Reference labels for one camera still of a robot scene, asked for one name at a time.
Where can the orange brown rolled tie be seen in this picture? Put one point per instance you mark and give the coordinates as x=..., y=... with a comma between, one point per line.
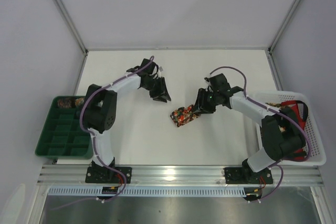
x=79, y=102

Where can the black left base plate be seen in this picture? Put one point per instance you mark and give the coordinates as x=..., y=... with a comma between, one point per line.
x=102, y=175

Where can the aluminium frame post right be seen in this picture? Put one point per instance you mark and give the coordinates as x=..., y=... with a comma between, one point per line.
x=286, y=21

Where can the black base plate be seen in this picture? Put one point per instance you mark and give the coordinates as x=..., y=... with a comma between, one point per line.
x=236, y=175
x=102, y=175

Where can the aluminium frame post left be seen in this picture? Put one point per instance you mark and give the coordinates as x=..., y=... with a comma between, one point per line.
x=71, y=25

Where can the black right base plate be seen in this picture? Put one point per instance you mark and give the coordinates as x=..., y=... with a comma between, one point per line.
x=236, y=175

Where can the white plastic basket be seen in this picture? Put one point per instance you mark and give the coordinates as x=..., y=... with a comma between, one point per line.
x=318, y=156

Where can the rolled tie in tray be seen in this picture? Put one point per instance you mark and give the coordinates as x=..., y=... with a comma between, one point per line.
x=65, y=103

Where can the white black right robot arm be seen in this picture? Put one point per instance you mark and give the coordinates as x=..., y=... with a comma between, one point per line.
x=281, y=133

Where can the colourful patterned necktie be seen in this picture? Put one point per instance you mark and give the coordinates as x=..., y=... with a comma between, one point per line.
x=184, y=115

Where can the aluminium mounting rail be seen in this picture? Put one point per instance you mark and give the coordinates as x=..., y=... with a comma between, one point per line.
x=148, y=175

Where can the red fabric tie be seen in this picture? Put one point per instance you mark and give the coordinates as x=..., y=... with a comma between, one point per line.
x=301, y=110

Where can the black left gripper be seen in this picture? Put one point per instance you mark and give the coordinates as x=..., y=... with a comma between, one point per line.
x=156, y=89

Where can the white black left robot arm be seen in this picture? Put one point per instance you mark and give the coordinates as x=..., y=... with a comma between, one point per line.
x=98, y=112

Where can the dark gold patterned tie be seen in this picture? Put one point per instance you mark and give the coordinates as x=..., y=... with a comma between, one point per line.
x=274, y=104

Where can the green divided plastic tray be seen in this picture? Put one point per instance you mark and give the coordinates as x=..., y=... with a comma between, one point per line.
x=62, y=136

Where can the white slotted cable duct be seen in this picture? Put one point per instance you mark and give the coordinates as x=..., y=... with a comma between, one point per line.
x=138, y=191

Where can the aluminium frame post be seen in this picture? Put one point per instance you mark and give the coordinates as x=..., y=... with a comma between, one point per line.
x=71, y=25
x=286, y=21

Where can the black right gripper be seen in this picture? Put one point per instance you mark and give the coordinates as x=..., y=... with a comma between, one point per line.
x=203, y=100

